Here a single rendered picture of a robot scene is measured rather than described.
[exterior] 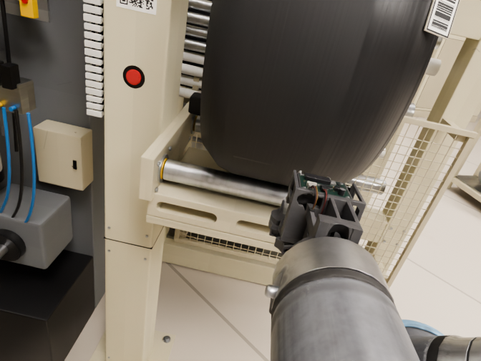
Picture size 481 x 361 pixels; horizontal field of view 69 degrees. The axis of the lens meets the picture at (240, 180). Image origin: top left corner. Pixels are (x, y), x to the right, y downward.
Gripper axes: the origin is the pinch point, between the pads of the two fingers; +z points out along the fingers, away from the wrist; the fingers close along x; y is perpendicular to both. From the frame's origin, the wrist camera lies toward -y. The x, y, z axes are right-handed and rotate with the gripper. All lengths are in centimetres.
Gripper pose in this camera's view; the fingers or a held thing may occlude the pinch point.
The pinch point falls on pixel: (301, 200)
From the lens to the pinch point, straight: 50.2
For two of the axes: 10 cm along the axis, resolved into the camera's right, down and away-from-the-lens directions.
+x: -9.7, -2.2, 0.1
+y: 2.0, -9.0, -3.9
